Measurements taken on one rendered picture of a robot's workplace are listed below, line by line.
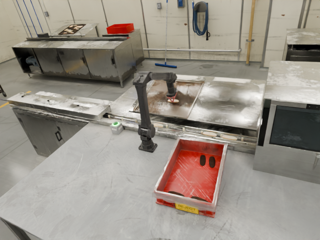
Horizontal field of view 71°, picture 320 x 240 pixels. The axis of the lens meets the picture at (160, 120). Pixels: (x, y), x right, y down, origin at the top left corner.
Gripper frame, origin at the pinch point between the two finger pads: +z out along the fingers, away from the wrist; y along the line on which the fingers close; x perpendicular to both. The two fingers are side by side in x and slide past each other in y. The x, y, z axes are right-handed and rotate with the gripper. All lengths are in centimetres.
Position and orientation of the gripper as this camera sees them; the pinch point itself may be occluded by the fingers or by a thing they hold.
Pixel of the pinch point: (173, 100)
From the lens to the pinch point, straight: 194.1
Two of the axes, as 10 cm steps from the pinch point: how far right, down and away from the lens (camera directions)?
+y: -3.5, 6.8, -6.4
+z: 1.9, 7.2, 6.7
